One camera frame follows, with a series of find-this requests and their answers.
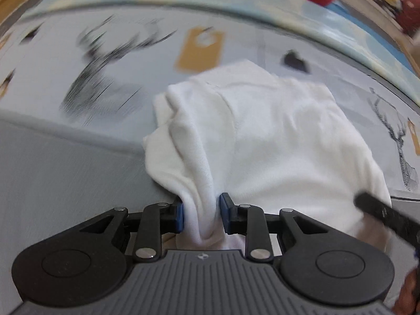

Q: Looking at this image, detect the person's right hand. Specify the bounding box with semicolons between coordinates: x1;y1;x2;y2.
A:
392;269;419;315

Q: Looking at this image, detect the dark red plush toy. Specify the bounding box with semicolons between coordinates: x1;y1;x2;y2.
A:
396;0;420;37

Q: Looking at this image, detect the light blue patterned blanket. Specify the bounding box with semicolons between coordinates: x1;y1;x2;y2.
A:
24;0;416;80

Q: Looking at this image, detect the grey printed bed sheet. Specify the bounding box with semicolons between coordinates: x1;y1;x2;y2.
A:
1;5;419;314

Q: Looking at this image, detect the white small shirt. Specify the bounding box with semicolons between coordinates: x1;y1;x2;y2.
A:
144;60;390;250

